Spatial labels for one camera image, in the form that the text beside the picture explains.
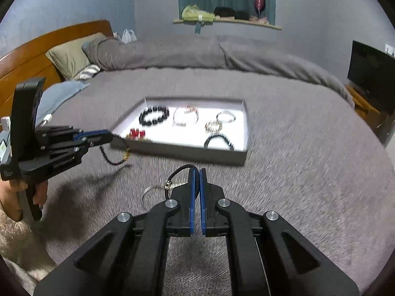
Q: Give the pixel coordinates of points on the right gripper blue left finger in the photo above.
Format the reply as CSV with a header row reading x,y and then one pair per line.
x,y
128,255

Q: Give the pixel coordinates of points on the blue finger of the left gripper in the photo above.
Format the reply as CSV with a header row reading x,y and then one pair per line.
x,y
92,143
89,134

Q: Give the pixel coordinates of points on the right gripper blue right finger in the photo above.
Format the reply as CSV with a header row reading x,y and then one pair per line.
x,y
266,254

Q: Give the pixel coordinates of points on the silver wire bangle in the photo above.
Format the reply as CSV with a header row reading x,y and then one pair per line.
x,y
154,190

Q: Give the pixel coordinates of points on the grey jewelry tray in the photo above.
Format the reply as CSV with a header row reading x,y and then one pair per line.
x,y
197,129

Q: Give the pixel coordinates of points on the person's left hand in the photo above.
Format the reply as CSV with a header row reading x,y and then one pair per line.
x,y
10,199

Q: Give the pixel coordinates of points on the light blue cloth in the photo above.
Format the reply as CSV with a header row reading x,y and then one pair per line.
x,y
53,97

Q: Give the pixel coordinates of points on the striped pillow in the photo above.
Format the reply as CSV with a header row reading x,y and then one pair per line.
x,y
87,73

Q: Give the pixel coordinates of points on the olive green pillow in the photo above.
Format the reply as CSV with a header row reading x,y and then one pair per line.
x,y
69,58

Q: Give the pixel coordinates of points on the wooden headboard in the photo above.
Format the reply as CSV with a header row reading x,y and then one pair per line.
x,y
29,60

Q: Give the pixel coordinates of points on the grey duvet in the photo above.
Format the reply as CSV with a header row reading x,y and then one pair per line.
x,y
216,53

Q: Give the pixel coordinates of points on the beige fuzzy sleeve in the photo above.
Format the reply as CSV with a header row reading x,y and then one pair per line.
x,y
24,254

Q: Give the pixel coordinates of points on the white plastic bag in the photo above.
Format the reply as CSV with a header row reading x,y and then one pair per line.
x,y
128,36

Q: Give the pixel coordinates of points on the green cloth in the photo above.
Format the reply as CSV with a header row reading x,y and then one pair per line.
x,y
193,13

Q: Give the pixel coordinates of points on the wooden desk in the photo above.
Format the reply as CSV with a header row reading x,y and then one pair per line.
x,y
380,122

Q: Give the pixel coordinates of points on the black clothing on shelf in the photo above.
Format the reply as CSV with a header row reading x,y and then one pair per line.
x,y
227,12

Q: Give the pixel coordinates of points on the wooden window shelf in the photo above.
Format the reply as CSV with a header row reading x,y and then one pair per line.
x,y
233,21

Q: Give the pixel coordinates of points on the black monitor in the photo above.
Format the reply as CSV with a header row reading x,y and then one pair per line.
x,y
373,72

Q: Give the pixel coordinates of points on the pink wine glass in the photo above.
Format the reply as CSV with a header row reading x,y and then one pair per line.
x,y
260,6

